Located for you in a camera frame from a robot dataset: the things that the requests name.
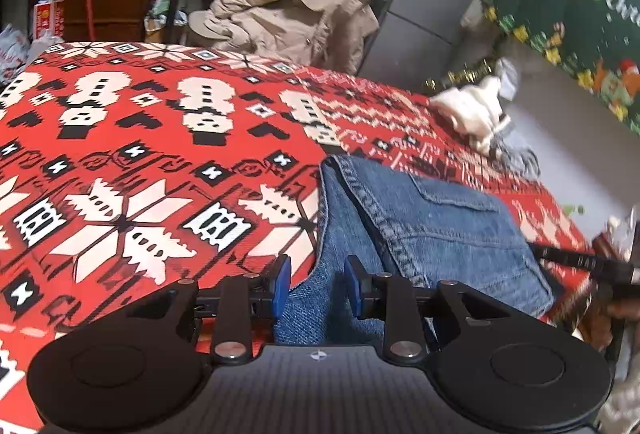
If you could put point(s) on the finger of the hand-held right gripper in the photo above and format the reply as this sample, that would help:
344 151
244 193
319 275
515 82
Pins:
585 260

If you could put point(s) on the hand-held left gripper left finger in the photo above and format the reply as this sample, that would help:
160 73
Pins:
282 286

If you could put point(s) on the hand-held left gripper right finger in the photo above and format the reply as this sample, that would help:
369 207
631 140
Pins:
352 289

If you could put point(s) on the blue denim shorts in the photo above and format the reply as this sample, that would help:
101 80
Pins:
440 234

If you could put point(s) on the dark wooden furniture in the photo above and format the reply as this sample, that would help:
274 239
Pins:
602 248

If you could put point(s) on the grey cloth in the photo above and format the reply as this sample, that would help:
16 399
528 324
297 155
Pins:
520 159

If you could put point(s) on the white plush cloth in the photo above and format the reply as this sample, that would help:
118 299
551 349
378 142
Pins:
470 109

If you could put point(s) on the white crumpled paper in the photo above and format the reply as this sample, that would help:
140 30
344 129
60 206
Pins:
507 77

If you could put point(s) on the gold tinsel garland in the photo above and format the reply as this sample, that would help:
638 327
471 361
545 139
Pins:
465 75

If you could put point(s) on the red patterned blanket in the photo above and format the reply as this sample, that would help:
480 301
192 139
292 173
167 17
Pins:
125 124

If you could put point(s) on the beige jacket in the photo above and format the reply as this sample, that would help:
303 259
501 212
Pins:
290 9

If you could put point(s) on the wooden drawer cabinet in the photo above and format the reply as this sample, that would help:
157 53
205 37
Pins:
115 9

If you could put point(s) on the red white carton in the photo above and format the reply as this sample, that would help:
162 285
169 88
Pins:
47 19

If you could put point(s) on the white plastic bag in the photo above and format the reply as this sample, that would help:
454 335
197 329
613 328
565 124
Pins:
12 49

